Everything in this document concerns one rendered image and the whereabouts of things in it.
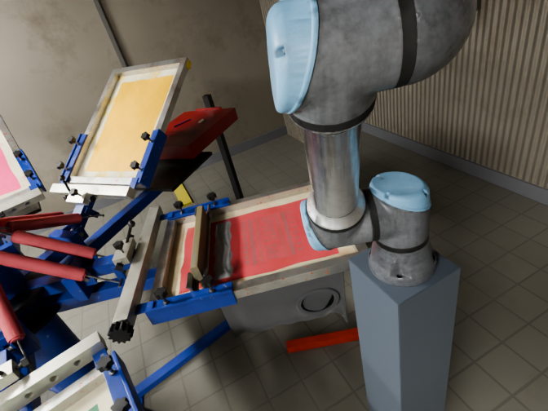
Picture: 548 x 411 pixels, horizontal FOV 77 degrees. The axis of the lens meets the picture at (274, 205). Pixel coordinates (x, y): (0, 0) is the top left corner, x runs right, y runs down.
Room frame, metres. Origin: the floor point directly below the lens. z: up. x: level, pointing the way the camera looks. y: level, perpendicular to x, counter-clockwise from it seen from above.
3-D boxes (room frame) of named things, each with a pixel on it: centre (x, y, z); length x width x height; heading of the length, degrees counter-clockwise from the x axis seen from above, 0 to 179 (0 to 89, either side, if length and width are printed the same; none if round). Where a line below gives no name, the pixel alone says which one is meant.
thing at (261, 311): (0.94, 0.06, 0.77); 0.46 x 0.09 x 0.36; 89
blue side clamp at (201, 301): (0.85, 0.36, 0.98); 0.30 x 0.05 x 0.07; 89
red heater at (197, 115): (2.36, 0.44, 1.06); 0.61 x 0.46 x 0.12; 149
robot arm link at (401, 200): (0.58, -0.25, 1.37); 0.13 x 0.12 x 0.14; 84
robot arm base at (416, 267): (0.58, -0.26, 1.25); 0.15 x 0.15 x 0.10
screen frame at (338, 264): (1.13, 0.11, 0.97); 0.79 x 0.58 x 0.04; 89
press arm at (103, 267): (1.14, 0.68, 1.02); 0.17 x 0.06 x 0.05; 89
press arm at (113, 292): (1.13, 0.55, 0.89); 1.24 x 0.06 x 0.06; 89
